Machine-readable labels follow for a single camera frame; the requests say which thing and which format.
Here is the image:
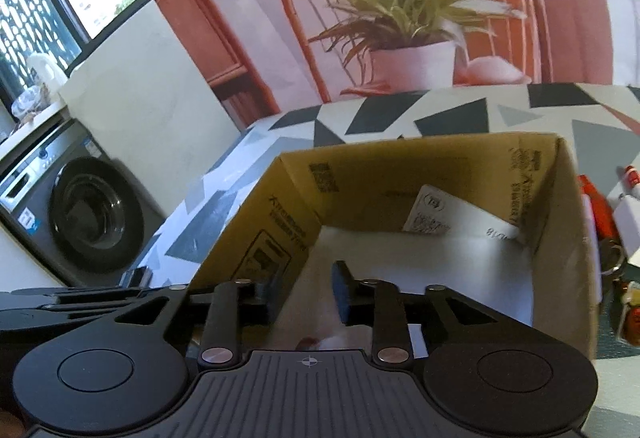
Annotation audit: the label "patterned bundle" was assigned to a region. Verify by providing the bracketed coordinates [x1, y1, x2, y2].
[11, 85, 57, 120]

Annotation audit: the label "white rectangular block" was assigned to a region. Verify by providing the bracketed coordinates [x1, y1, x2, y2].
[611, 197, 640, 266]

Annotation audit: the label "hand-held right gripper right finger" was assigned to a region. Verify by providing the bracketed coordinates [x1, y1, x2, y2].
[331, 260, 502, 365]

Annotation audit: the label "small white red-labelled bottle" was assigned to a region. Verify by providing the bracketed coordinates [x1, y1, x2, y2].
[620, 165, 640, 195]

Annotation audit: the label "wall poster with potted plant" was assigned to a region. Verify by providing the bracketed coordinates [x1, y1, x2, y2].
[114, 0, 640, 120]

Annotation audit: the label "white plastic jug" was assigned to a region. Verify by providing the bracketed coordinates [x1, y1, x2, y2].
[26, 52, 67, 90]

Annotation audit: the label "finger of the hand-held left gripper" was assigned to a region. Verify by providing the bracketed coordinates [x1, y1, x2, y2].
[0, 268, 166, 323]

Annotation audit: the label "grey front-loading washing machine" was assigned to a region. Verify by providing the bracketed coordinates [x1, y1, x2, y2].
[0, 118, 167, 290]

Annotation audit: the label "red brush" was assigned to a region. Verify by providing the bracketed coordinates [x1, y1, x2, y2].
[577, 174, 622, 241]

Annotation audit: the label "brown cardboard box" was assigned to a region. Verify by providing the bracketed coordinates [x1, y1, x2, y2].
[190, 132, 603, 360]

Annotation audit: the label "metal key ring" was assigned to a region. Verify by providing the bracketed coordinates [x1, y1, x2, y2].
[597, 238, 627, 278]

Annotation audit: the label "white coded card packet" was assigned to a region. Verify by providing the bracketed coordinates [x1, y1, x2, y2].
[402, 184, 522, 245]

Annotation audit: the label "small orange yellow packet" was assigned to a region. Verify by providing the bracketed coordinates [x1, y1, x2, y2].
[616, 279, 640, 345]

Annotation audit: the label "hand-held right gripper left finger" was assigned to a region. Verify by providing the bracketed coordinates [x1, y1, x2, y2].
[114, 268, 287, 369]

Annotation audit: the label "geometric patterned tablecloth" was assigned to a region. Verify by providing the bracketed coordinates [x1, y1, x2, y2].
[134, 82, 640, 438]

